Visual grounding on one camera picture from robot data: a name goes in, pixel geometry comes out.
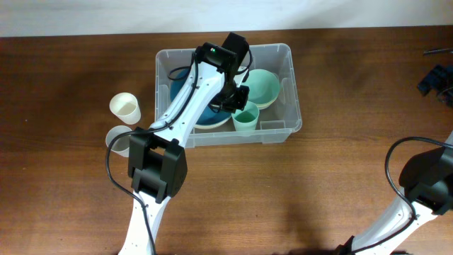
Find green cup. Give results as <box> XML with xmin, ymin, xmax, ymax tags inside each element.
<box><xmin>231</xmin><ymin>101</ymin><xmax>260</xmax><ymax>131</ymax></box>

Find yellow bowl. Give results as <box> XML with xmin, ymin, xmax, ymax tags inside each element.
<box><xmin>256</xmin><ymin>99</ymin><xmax>275</xmax><ymax>110</ymax></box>

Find blue plate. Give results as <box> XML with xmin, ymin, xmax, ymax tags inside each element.
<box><xmin>170</xmin><ymin>67</ymin><xmax>231</xmax><ymax>130</ymax></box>

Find green bowl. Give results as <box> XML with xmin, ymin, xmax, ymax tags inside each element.
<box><xmin>243</xmin><ymin>69</ymin><xmax>280</xmax><ymax>104</ymax></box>

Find cream plate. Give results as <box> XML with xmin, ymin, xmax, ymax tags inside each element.
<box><xmin>193</xmin><ymin>113</ymin><xmax>231</xmax><ymax>130</ymax></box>

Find cream cup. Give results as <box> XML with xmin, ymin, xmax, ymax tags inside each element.
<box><xmin>109</xmin><ymin>92</ymin><xmax>142</xmax><ymax>125</ymax></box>

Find grey cup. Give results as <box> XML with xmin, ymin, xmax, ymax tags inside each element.
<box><xmin>105</xmin><ymin>125</ymin><xmax>132</xmax><ymax>158</ymax></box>

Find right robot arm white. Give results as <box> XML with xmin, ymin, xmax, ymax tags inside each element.
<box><xmin>334</xmin><ymin>136</ymin><xmax>452</xmax><ymax>254</ymax></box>

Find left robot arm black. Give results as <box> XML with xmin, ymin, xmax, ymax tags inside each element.
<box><xmin>120</xmin><ymin>33</ymin><xmax>252</xmax><ymax>254</ymax></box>

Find clear plastic storage container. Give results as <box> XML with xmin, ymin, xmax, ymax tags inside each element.
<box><xmin>154</xmin><ymin>43</ymin><xmax>302</xmax><ymax>148</ymax></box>

